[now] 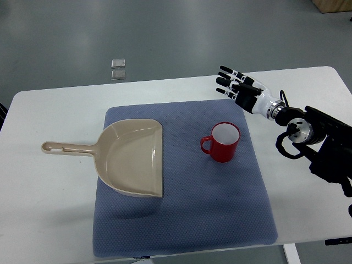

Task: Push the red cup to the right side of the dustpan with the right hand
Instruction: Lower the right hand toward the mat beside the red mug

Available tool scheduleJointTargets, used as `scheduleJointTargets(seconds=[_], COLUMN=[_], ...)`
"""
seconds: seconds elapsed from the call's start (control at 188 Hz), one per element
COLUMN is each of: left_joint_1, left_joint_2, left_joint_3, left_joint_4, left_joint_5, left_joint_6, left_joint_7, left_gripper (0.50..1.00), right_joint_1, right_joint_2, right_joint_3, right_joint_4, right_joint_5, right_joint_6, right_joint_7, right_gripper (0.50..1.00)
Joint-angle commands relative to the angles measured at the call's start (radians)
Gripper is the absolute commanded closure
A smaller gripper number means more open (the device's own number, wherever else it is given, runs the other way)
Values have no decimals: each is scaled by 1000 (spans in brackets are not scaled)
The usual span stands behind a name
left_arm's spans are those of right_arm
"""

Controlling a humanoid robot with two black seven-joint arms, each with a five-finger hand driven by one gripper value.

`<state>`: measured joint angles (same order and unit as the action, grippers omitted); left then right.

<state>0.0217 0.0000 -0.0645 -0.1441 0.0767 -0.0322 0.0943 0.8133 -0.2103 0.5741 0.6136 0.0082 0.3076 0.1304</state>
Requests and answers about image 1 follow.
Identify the black object at left edge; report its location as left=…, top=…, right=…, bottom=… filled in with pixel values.
left=0, top=103, right=8, bottom=130

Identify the white table leg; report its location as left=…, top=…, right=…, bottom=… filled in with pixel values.
left=283, top=243, right=301, bottom=264

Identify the red cup white inside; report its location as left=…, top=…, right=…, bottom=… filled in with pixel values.
left=200, top=122, right=241, bottom=163

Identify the blue grey fabric mat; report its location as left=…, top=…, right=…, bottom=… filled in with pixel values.
left=93, top=99, right=278, bottom=257

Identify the wooden furniture corner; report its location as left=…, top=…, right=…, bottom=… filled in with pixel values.
left=312, top=0, right=351, bottom=14

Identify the black table control panel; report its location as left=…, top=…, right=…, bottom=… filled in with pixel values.
left=324, top=237, right=352, bottom=246

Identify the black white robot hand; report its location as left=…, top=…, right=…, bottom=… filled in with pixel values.
left=216, top=65, right=287, bottom=120

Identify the upper metal floor plate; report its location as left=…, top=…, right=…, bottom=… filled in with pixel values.
left=111, top=58, right=125, bottom=69

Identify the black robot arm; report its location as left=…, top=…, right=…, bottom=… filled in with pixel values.
left=274, top=90, right=351, bottom=197

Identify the beige plastic dustpan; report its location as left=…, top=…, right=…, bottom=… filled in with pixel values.
left=41, top=119, right=163, bottom=198

